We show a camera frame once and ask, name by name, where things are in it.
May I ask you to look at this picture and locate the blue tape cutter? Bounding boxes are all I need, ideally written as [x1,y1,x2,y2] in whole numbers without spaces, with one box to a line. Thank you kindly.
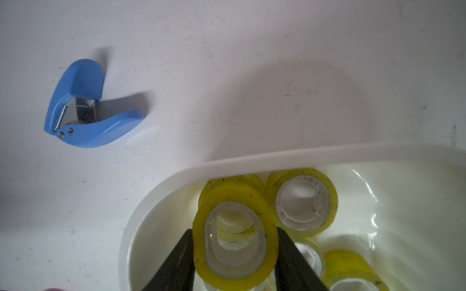
[44,59,144,148]

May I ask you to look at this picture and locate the clear transparent tape roll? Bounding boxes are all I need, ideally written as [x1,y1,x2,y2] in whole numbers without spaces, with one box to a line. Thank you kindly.
[294,237,326,279]

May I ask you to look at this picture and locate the yellow tape roll front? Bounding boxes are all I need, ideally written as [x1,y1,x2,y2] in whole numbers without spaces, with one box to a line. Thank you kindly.
[199,174,265,206]

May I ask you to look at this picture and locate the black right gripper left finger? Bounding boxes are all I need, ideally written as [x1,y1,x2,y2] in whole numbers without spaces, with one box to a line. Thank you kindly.
[143,229,195,291]

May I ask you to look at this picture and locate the yellow tape roll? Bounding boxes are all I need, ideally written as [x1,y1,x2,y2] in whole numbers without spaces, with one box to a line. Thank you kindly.
[192,182,279,291]
[324,250,389,291]
[199,174,265,206]
[265,168,338,238]

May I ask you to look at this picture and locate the white storage box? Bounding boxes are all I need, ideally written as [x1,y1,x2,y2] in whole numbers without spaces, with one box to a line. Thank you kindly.
[118,143,466,291]

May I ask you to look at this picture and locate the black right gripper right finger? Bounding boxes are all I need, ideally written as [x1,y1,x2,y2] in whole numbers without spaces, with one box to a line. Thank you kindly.
[275,228,328,291]

